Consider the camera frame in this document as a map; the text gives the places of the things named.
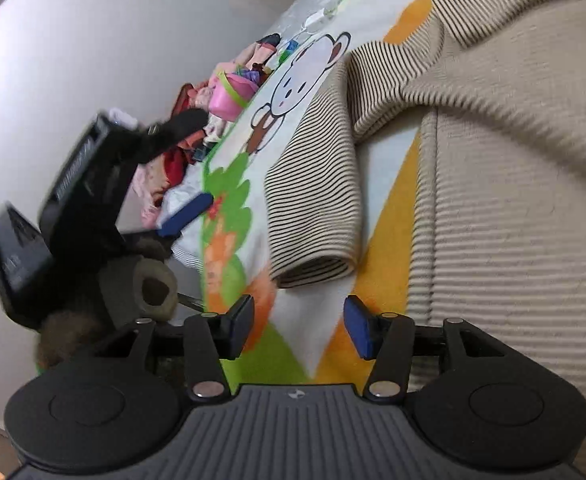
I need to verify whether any printed cartoon play mat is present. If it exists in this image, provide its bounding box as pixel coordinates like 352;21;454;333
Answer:
173;0;479;386

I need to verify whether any beige striped sweater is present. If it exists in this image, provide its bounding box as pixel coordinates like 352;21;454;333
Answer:
263;0;586;466

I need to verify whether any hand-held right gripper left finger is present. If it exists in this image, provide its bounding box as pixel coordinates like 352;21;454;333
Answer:
92;294;256;402

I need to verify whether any pile of colourful clothes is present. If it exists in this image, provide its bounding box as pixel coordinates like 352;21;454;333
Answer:
133;32;286;231

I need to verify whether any white cloth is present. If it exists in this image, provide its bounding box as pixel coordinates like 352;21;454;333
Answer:
155;182;214;271

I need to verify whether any white wire hanger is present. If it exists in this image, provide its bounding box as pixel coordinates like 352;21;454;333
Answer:
300;0;336;36

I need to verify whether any pink toy bucket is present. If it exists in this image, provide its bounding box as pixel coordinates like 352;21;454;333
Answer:
208;71;260;122

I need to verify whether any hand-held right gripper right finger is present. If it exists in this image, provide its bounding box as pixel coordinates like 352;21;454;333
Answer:
343;294;515;403

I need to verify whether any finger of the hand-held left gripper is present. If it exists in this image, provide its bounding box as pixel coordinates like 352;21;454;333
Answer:
119;191;215;254
137;107;210;164

